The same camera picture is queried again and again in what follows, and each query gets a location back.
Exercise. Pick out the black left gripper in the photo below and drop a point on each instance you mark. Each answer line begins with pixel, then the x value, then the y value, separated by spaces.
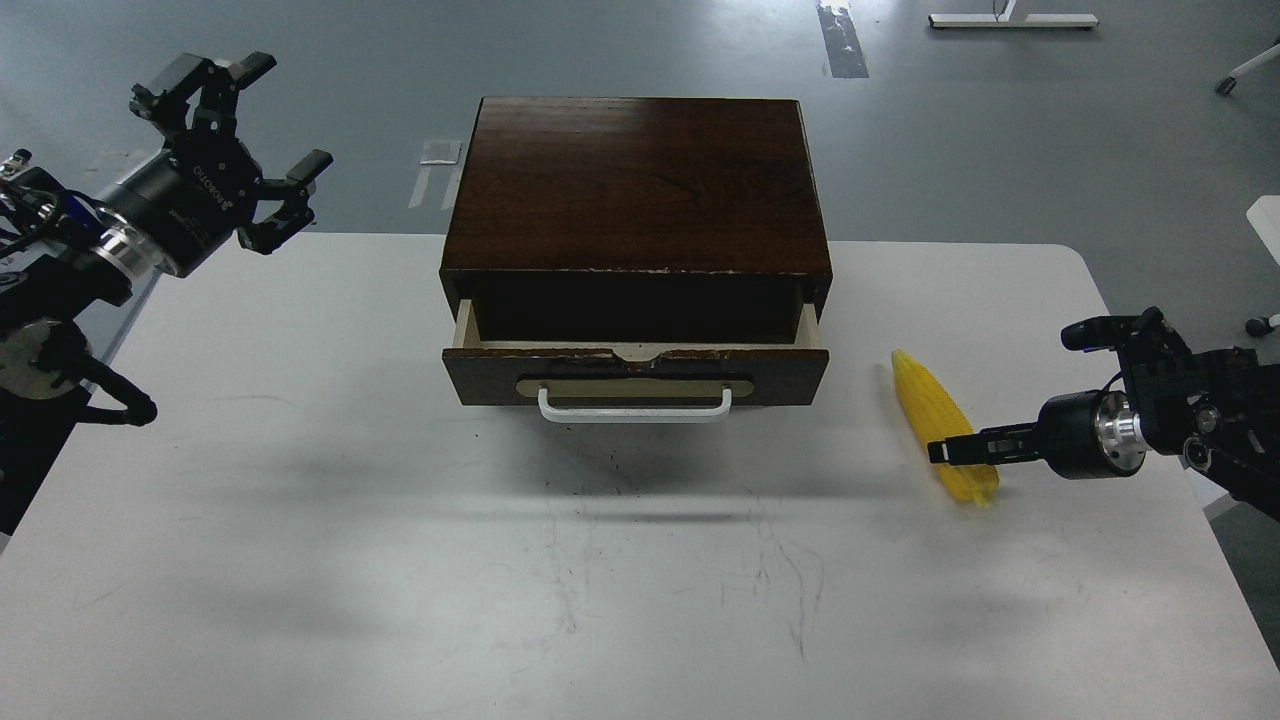
pixel 202 185

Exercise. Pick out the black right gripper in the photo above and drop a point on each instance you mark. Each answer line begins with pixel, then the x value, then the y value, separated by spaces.
pixel 1088 435

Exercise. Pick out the yellow corn cob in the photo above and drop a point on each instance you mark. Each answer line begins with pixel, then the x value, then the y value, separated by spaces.
pixel 933 416

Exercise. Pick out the dark wooden drawer front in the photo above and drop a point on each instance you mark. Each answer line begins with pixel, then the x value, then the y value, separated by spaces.
pixel 617 374

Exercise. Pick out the white drawer handle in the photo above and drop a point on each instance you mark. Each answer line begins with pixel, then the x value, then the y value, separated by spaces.
pixel 635 415

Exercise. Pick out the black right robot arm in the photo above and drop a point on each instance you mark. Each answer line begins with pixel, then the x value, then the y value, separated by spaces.
pixel 1216 410

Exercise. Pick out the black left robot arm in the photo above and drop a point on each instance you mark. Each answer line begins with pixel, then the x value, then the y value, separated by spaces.
pixel 51 381

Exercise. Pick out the dark wooden drawer cabinet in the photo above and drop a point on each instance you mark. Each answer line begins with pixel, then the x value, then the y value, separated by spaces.
pixel 616 219

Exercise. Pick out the white chair leg caster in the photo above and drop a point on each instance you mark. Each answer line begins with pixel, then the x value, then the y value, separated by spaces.
pixel 1227 83

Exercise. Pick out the white table leg base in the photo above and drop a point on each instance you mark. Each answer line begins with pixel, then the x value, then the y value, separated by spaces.
pixel 1013 15

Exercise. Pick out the grey floor tape strip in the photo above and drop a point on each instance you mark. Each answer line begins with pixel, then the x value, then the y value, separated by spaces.
pixel 845 58

